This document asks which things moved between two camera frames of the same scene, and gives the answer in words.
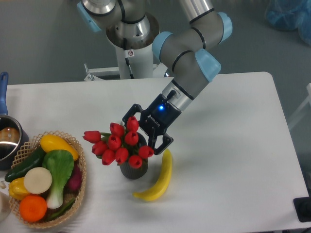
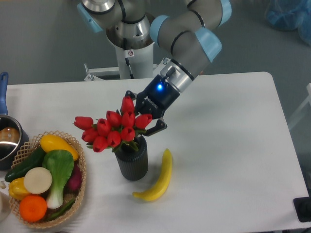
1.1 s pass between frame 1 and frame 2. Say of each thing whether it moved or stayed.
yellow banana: stayed
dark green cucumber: stayed
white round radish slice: stayed
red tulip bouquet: moved
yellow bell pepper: stayed
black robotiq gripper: moved
